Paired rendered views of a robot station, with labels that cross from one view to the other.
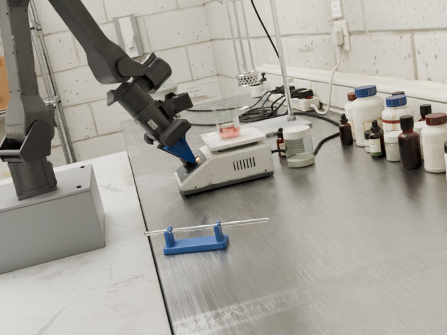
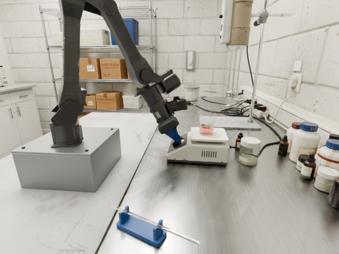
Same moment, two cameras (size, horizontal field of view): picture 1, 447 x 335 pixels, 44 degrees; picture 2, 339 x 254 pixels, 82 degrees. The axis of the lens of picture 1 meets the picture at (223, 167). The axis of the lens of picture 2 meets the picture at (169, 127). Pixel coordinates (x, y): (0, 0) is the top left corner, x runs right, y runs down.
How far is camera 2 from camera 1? 0.54 m
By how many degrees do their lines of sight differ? 15
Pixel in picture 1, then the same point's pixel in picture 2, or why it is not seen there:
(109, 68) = (135, 74)
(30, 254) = (49, 183)
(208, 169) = (185, 151)
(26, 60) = (72, 57)
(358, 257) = not seen: outside the picture
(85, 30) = (123, 45)
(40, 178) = (67, 136)
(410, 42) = not seen: outside the picture
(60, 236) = (68, 178)
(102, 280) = (60, 238)
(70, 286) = (41, 231)
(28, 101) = (68, 85)
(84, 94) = not seen: hidden behind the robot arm
